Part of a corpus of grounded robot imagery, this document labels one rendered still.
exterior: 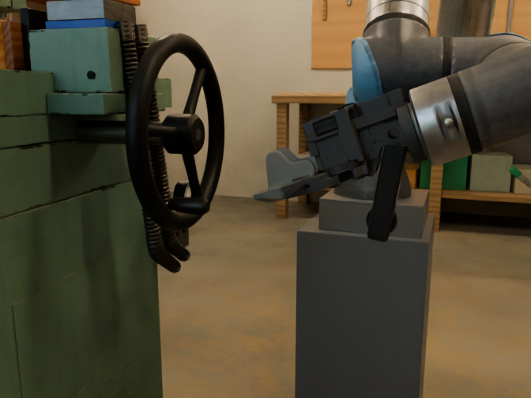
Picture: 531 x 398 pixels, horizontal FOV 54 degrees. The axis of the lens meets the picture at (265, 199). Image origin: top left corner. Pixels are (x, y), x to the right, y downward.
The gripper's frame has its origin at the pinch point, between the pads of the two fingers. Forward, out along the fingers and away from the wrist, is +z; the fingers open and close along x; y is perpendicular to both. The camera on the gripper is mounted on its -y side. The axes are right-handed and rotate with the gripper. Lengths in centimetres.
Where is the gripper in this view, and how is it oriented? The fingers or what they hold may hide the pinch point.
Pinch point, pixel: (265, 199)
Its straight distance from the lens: 65.7
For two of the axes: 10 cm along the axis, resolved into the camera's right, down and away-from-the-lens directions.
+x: -3.1, 2.0, -9.3
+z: -8.9, 2.9, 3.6
